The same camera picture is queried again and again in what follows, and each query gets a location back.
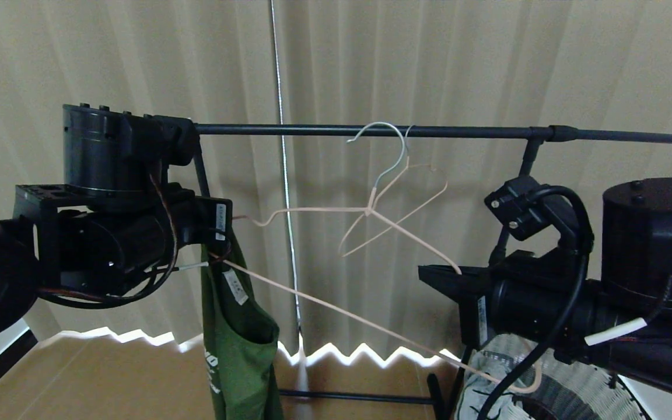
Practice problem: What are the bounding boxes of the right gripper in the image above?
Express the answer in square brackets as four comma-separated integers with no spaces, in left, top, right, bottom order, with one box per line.
[463,251,672,404]

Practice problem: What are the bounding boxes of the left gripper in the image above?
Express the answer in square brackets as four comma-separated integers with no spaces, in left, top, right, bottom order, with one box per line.
[58,197,233,293]

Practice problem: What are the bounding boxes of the green printed T-shirt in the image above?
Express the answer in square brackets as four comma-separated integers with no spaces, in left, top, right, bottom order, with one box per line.
[200,230,285,420]

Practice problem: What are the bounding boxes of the pink clothes hanger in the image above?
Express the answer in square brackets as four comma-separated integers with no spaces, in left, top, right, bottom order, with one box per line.
[338,125,449,258]
[211,121,543,395]

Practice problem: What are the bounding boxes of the white laundry basket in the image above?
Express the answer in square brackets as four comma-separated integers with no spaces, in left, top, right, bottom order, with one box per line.
[456,334,653,420]

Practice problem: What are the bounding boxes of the black clothes rack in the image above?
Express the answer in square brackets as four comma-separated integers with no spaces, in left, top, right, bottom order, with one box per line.
[193,123,672,420]

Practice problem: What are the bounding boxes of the pale grey shorts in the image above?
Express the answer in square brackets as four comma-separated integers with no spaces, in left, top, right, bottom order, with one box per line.
[456,350,524,420]

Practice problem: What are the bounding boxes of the beige curtain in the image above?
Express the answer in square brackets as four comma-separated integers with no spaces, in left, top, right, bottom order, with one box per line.
[0,0,672,366]

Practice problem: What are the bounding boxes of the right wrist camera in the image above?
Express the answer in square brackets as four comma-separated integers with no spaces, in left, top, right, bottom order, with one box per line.
[484,174,594,276]

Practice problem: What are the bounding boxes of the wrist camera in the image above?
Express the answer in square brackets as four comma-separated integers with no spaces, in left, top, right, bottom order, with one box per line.
[138,114,200,167]
[484,174,594,276]

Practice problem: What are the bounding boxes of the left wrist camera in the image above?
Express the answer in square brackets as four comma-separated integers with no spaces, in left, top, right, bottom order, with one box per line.
[138,114,200,167]

